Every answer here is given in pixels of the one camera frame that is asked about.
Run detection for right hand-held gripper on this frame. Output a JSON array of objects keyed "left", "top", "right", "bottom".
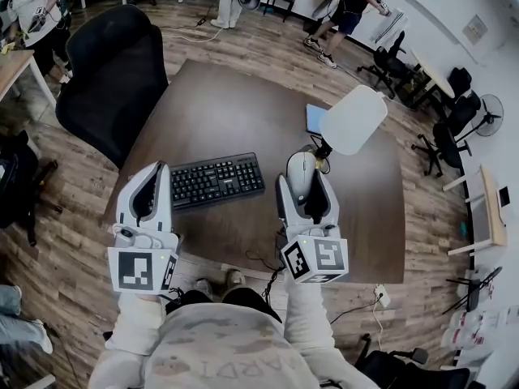
[{"left": 275, "top": 169, "right": 351, "bottom": 285}]

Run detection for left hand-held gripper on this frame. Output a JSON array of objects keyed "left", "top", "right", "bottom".
[{"left": 106, "top": 160, "right": 182, "bottom": 295}]

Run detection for grey computer mouse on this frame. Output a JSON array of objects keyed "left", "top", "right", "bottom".
[{"left": 285, "top": 151, "right": 318, "bottom": 207}]

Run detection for black keyboard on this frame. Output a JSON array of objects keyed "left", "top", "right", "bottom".
[{"left": 169, "top": 152, "right": 267, "bottom": 212}]

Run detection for person's right forearm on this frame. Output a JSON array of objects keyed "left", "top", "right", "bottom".
[{"left": 281, "top": 275, "right": 337, "bottom": 353}]

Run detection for person's left forearm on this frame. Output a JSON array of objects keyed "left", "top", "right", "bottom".
[{"left": 103, "top": 289, "right": 170, "bottom": 357}]

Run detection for blue notebook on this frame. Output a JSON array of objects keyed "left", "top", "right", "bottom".
[{"left": 304, "top": 103, "right": 332, "bottom": 135}]

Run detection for white shade table lamp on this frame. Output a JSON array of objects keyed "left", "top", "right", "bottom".
[{"left": 299, "top": 83, "right": 389, "bottom": 175}]

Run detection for person's left shoe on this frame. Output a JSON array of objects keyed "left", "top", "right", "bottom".
[{"left": 193, "top": 278, "right": 215, "bottom": 302}]

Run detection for person's shoe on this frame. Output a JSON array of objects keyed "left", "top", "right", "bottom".
[
  {"left": 220, "top": 268, "right": 247, "bottom": 298},
  {"left": 193, "top": 278, "right": 215, "bottom": 302}
]

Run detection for person's right shoe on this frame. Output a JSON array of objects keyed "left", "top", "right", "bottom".
[{"left": 220, "top": 268, "right": 247, "bottom": 298}]

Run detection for person's black trousers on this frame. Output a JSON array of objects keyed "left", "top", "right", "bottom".
[{"left": 165, "top": 287, "right": 284, "bottom": 324}]

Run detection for white power strip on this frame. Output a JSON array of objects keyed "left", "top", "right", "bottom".
[{"left": 374, "top": 283, "right": 392, "bottom": 309}]

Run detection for black high-back office chair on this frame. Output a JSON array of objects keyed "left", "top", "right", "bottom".
[{"left": 54, "top": 3, "right": 169, "bottom": 170}]

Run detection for person's beige sweatshirt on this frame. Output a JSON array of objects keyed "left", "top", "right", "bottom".
[{"left": 86, "top": 301, "right": 383, "bottom": 389}]

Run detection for black mesh office chair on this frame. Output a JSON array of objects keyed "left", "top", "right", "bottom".
[
  {"left": 354, "top": 331, "right": 431, "bottom": 389},
  {"left": 400, "top": 361, "right": 472, "bottom": 389}
]

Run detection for round white table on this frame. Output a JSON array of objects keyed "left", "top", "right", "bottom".
[{"left": 408, "top": 45, "right": 456, "bottom": 109}]

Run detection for white desk wooden top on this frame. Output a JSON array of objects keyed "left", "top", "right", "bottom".
[{"left": 440, "top": 163, "right": 511, "bottom": 258}]

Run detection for black folding chair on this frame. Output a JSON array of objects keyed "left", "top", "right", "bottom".
[{"left": 440, "top": 265, "right": 504, "bottom": 316}]

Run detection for light wooden desk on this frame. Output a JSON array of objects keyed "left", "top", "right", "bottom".
[{"left": 0, "top": 48, "right": 58, "bottom": 109}]

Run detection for white cloth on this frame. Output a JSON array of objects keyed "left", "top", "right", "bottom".
[{"left": 368, "top": 9, "right": 410, "bottom": 49}]

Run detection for black standing fan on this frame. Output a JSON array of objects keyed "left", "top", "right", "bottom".
[{"left": 469, "top": 92, "right": 505, "bottom": 138}]

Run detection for white plastic bags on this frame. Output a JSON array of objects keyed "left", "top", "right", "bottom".
[{"left": 439, "top": 305, "right": 519, "bottom": 348}]

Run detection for black cable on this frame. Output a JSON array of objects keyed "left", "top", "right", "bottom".
[{"left": 244, "top": 229, "right": 290, "bottom": 312}]

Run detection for white wall panel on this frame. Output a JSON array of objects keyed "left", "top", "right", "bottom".
[{"left": 461, "top": 13, "right": 490, "bottom": 47}]

